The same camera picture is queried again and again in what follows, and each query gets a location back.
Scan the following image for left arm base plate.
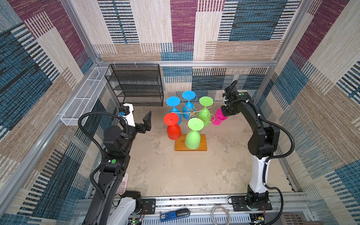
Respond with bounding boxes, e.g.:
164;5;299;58
140;198;156;215

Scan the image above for wooden rack base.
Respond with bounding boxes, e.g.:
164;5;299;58
175;134;207;152

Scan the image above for blue black stapler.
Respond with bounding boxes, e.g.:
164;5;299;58
160;208;190;222

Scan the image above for red wine glass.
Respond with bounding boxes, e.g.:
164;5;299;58
164;112;182;140

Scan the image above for green wine glass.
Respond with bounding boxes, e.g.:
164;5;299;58
185;118;204;150
197;96;214;127

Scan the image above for gold wire glass rack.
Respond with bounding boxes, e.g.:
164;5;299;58
176;95;215;131

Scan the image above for back green wine glass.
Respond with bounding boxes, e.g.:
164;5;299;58
197;96;214;127

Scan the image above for grey coiled cable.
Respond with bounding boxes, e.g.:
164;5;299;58
210;205;231;225

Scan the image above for back blue wine glass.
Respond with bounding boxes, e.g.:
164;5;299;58
182;91;196;120

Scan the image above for white wire basket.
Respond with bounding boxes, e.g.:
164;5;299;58
61;67;107;126

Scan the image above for aluminium mounting rail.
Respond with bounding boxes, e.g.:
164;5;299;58
70;192;320;225

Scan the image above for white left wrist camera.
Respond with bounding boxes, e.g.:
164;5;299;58
119;103;136;127

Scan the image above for magenta wine glass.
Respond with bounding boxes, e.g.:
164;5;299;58
212;108;228;126

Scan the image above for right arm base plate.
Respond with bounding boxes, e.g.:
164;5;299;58
229;195;273;212

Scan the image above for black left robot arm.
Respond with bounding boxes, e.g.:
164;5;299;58
78;112;152;225

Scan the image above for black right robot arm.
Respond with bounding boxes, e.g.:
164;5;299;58
221;80;295;225

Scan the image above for left blue wine glass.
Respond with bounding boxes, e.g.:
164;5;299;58
166;96;182;125

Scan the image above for front green wine glass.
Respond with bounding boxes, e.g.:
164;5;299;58
185;118;204;150

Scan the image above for white pink calculator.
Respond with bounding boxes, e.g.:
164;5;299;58
116;173;129;195

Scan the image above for blue wine glass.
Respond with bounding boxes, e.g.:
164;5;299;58
182;91;196;120
166;96;182;125

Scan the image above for black mesh shelf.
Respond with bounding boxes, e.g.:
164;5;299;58
105;64;164;107

